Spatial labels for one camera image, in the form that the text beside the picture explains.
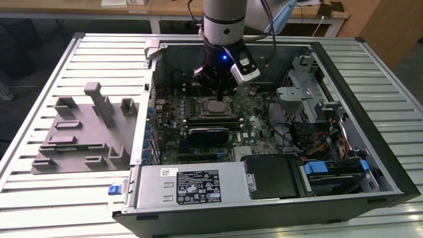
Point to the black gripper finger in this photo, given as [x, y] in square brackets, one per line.
[230, 89]
[202, 74]

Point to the metal locking lever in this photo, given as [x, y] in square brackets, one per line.
[201, 93]

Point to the silver CPU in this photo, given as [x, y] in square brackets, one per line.
[216, 107]

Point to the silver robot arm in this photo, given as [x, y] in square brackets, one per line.
[225, 22]

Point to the CPU socket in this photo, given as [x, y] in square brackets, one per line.
[213, 116]

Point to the metal drive cage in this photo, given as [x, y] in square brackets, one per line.
[294, 95]

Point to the black graphics card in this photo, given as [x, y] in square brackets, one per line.
[209, 136]

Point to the green motherboard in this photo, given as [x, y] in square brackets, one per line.
[258, 138]

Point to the silver chipset heat sink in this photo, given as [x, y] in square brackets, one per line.
[244, 151]

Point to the pale blue teach pendant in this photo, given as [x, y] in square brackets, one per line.
[281, 15]

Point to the black drive cover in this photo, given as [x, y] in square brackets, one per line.
[272, 176]

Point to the white paper box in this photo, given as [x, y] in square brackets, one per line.
[114, 2]

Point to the black phone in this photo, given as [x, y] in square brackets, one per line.
[326, 10]

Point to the grey parts rack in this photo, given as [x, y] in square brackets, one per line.
[86, 129]

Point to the hard disk in blue carrier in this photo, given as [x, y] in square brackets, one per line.
[316, 169]

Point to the grey power supply unit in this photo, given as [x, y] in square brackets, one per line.
[153, 186]

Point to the blue plastic clip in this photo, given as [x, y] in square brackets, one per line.
[365, 165]

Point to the blue case latch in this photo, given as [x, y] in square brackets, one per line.
[116, 190]

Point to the black PC case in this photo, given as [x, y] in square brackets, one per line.
[232, 223]

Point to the wooden cabinet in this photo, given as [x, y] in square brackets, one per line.
[386, 24]

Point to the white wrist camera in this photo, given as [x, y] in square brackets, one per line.
[246, 72]

